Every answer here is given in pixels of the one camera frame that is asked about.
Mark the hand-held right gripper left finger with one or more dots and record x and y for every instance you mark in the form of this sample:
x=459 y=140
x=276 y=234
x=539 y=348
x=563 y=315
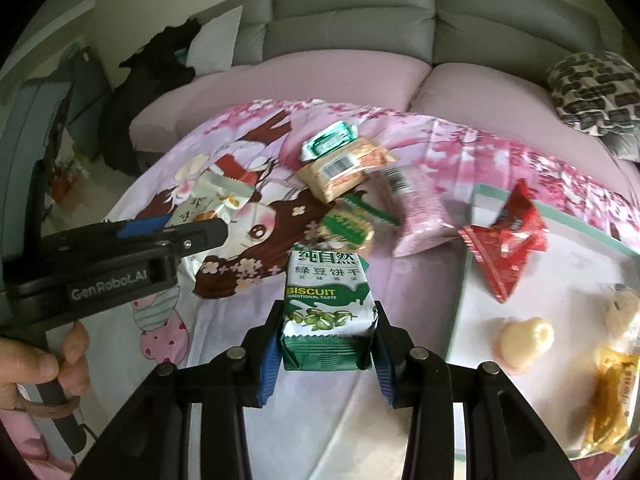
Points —
x=269 y=370

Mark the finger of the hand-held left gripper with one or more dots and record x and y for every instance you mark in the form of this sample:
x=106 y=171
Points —
x=200 y=237
x=142 y=226

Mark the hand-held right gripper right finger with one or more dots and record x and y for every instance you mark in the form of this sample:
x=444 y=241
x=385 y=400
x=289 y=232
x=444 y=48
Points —
x=385 y=375

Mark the silver packet with orange print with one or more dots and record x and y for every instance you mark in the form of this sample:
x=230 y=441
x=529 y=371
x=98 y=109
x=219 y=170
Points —
x=215 y=200

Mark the pale jelly cup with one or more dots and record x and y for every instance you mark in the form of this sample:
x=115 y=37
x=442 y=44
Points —
x=525 y=342

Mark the round green biscuit packet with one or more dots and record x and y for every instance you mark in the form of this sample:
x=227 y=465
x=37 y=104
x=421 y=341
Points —
x=350 y=227

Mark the beige snack packet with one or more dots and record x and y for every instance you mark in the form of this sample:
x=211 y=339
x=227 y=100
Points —
x=345 y=167

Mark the small green snack packet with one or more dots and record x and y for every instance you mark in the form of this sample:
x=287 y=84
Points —
x=330 y=141

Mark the pink snack packet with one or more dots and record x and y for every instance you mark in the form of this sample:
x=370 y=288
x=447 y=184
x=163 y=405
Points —
x=422 y=215

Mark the red snack packet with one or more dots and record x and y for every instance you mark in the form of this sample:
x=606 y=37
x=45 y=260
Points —
x=505 y=242

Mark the shallow teal cardboard box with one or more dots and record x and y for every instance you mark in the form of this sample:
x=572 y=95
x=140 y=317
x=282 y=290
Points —
x=560 y=280

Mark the large yellow snack packet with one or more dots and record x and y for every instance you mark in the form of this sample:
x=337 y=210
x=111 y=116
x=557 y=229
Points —
x=612 y=395

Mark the white bun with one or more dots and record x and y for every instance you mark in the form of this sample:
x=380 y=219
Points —
x=622 y=310

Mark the person's left hand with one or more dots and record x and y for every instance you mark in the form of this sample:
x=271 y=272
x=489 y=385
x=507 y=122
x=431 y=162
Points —
x=25 y=370

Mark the printed blanket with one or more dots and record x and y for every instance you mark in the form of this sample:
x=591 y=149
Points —
x=325 y=420

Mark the dark clothing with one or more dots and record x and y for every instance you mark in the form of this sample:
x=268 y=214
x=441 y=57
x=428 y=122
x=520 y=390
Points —
x=150 y=85

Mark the blue-grey case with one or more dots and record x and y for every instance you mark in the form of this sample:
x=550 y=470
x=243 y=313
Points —
x=30 y=135

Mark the person's pink clothing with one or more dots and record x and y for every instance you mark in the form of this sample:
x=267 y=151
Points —
x=25 y=455

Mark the pink sofa cover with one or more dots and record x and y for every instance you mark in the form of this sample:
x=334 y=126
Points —
x=300 y=80

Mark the light blue pillow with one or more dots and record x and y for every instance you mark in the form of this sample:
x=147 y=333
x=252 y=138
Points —
x=215 y=45

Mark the grey sofa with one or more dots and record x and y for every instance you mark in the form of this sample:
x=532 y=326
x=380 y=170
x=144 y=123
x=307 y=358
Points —
x=350 y=5

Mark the grey cushion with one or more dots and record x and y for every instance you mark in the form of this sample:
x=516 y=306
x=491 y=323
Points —
x=627 y=147

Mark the black and white patterned cushion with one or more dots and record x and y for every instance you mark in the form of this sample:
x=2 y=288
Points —
x=595 y=90

